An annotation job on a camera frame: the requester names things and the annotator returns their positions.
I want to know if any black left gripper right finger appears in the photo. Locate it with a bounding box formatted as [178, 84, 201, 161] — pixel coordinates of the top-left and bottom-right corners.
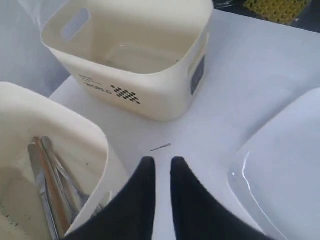
[170, 156, 269, 240]

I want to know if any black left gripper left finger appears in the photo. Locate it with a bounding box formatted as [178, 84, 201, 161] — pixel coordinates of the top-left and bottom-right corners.
[64, 156, 156, 240]

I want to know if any stainless steel spoon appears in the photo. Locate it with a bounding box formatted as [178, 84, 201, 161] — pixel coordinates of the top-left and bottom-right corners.
[40, 136, 90, 220]

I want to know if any dark wooden chopstick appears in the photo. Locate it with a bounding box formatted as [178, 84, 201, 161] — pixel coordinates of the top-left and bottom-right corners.
[32, 136, 70, 234]

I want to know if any stainless steel table knife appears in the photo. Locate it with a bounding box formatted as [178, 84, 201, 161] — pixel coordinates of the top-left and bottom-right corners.
[27, 143, 60, 240]

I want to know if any small thin pin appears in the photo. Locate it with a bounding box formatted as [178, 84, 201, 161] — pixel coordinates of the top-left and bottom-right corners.
[149, 143, 172, 152]

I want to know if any white square plate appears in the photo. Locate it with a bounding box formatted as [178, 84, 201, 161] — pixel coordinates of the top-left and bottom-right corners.
[228, 88, 320, 240]

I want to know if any cream bin with triangle mark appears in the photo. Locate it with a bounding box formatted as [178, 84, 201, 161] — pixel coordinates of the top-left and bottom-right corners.
[0, 82, 129, 240]

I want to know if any cream bin with square mark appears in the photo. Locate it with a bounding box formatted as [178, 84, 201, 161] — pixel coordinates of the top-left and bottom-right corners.
[41, 0, 214, 122]

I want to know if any white curtain backdrop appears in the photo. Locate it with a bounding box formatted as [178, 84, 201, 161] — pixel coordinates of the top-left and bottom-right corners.
[0, 0, 70, 97]

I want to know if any yellow black patterned object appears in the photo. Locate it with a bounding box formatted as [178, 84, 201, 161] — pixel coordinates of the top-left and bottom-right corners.
[243, 0, 311, 26]

